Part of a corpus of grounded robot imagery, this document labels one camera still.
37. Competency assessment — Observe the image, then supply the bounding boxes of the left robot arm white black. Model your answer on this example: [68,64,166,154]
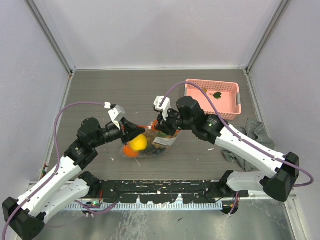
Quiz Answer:
[2,117,146,240]

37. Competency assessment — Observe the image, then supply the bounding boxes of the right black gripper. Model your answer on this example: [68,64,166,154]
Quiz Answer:
[155,106,195,137]

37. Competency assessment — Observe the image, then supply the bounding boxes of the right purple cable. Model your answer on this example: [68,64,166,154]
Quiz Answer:
[161,81,315,216]

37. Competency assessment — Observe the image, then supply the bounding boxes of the yellow lemon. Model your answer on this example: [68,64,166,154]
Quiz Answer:
[129,134,148,152]

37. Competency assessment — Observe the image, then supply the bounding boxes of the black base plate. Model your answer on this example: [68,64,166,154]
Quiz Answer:
[80,180,236,204]

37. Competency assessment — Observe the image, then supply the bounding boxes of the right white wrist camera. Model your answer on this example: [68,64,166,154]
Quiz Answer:
[153,96,171,121]

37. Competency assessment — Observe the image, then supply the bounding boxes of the brown longan bunch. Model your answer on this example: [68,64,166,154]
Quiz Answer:
[144,129,177,148]

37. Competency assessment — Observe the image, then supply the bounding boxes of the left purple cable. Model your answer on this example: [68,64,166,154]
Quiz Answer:
[1,101,107,240]

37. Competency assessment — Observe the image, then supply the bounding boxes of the clear zip bag orange zipper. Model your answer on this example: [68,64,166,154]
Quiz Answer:
[119,120,180,159]

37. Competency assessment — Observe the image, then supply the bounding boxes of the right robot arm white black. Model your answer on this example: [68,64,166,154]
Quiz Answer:
[153,96,299,202]

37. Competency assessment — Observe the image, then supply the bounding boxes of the red-orange persimmon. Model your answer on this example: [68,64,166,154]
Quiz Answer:
[123,145,139,158]

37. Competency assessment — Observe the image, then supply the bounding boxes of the pink plastic basket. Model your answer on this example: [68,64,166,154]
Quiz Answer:
[185,79,242,120]

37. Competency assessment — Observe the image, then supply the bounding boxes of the grey cloth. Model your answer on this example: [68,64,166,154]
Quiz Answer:
[221,118,275,172]

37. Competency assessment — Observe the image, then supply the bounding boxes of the grey slotted cable duct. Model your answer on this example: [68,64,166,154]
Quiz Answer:
[62,201,223,211]

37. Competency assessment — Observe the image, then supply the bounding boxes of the purple cable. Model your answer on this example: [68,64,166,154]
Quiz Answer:
[1,101,107,240]
[161,81,315,216]

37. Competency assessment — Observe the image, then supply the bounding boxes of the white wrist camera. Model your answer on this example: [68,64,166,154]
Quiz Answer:
[153,96,171,121]
[104,101,126,130]

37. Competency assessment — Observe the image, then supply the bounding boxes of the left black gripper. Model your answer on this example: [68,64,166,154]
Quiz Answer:
[91,116,145,148]

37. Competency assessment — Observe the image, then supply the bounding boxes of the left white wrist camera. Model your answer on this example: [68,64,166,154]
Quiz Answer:
[104,101,126,130]

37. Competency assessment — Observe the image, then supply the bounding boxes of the loose green leaf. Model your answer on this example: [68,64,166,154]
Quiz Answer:
[210,92,222,99]

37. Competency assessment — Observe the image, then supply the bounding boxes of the dark grapes with leaves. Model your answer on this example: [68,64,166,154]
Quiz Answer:
[142,144,167,156]

